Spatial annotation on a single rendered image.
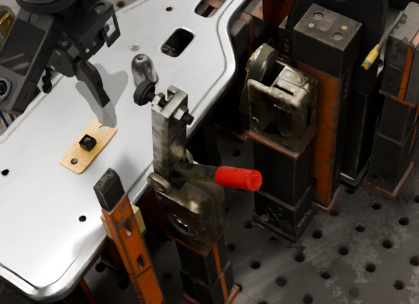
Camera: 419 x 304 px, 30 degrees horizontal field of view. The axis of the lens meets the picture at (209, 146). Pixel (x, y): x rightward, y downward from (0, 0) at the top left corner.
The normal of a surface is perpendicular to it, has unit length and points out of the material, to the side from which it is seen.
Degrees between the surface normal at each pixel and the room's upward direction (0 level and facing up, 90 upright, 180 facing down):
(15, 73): 28
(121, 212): 90
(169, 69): 0
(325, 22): 0
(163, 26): 0
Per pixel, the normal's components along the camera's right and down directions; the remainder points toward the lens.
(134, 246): 0.83, 0.43
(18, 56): -0.32, -0.12
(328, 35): -0.08, -0.54
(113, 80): 0.74, 0.20
